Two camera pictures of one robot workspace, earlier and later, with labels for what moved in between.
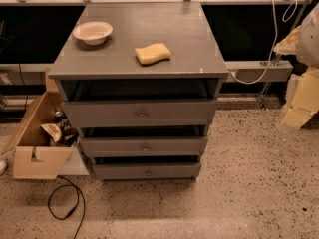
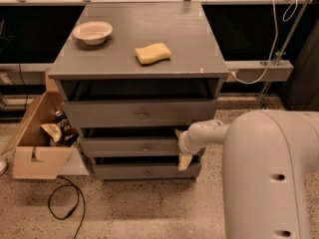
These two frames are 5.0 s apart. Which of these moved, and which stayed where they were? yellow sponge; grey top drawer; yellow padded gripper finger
Moved: yellow padded gripper finger
Stayed: yellow sponge; grey top drawer
